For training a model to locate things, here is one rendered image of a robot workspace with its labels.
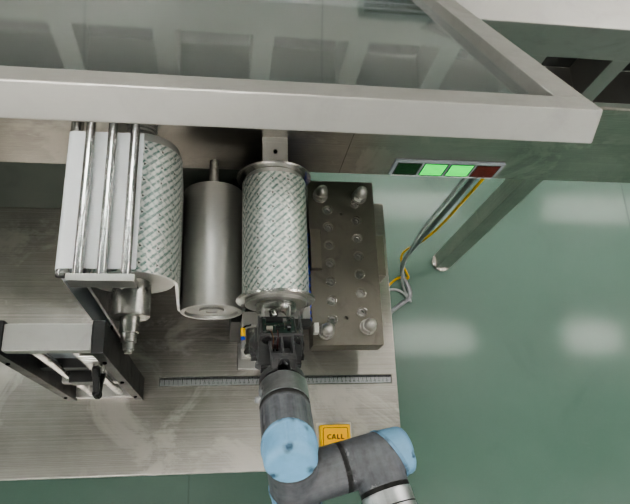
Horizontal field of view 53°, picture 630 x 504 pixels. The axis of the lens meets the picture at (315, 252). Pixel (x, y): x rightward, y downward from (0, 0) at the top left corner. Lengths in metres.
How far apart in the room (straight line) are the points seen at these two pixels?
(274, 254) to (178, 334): 0.46
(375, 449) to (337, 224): 0.67
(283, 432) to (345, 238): 0.71
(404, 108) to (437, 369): 2.11
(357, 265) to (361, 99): 1.00
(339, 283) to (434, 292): 1.22
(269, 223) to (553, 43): 0.57
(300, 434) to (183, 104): 0.52
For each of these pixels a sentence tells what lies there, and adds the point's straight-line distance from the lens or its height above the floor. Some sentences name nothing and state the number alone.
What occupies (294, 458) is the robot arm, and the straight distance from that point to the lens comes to 0.88.
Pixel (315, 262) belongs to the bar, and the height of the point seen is 1.05.
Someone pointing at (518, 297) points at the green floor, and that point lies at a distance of 2.78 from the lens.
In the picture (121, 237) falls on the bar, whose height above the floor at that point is 1.44.
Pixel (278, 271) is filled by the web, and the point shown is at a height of 1.31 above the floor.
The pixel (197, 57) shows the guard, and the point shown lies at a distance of 0.61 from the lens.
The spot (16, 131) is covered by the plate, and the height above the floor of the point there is 1.27.
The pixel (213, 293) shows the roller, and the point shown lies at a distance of 1.21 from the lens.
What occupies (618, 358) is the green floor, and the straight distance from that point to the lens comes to 2.92.
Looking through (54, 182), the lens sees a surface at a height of 1.04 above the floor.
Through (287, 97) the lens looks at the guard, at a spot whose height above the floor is 1.99.
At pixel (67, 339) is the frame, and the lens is 1.00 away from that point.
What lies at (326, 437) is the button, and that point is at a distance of 1.49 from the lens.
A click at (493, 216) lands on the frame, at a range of 2.20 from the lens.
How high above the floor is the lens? 2.40
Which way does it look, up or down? 68 degrees down
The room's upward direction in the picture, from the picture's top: 23 degrees clockwise
